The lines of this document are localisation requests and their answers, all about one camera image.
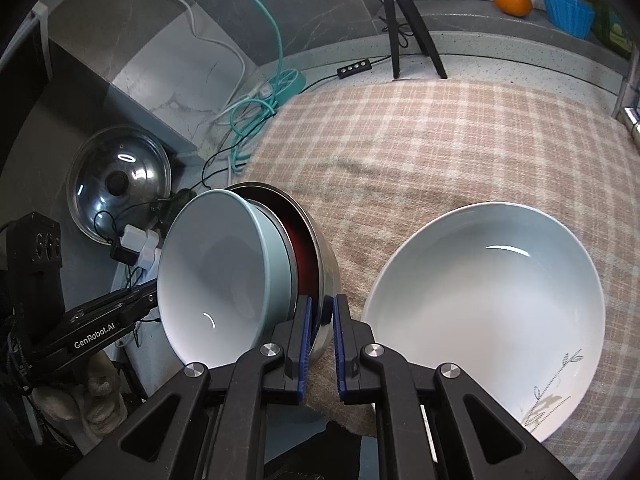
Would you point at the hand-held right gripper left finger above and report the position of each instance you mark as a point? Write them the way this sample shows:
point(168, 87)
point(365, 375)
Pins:
point(305, 345)

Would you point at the white plate with leaf print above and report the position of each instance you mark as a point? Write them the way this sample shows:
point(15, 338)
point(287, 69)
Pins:
point(480, 310)

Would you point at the white ceramic bowl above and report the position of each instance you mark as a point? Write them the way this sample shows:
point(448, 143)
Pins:
point(215, 270)

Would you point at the chrome faucet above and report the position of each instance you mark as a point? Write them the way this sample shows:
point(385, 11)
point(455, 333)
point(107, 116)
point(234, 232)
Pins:
point(630, 115)

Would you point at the steel pot lid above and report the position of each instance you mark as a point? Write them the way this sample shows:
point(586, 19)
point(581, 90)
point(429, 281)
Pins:
point(120, 185)

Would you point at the black tripod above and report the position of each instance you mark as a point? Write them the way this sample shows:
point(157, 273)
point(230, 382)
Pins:
point(400, 15)

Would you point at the black power adapter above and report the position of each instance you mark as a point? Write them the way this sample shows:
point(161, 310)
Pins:
point(172, 205)

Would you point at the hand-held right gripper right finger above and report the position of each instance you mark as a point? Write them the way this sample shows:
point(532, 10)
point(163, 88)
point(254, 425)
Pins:
point(339, 345)

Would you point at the red steel-lined bowl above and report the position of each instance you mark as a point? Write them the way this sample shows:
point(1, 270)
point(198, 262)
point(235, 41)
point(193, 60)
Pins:
point(300, 255)

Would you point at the blue fluted silicone cup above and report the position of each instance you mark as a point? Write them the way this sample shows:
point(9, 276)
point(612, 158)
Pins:
point(567, 12)

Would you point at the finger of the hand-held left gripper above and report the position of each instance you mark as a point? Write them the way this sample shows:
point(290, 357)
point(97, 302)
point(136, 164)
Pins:
point(137, 302)

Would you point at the white power plug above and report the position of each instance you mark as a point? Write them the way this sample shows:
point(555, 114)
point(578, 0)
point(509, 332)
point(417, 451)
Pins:
point(140, 247)

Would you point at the green dish soap bottle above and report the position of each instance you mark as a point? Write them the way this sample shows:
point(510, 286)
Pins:
point(612, 30)

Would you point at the stainless steel bowl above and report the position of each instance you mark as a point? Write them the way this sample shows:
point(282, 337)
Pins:
point(330, 280)

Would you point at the person's beige fluffy clothing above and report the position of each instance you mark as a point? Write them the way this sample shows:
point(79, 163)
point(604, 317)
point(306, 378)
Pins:
point(95, 400)

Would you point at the orange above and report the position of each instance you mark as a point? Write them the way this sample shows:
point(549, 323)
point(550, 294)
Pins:
point(511, 0)

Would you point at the beige checked cloth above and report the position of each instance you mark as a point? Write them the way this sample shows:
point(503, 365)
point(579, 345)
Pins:
point(425, 150)

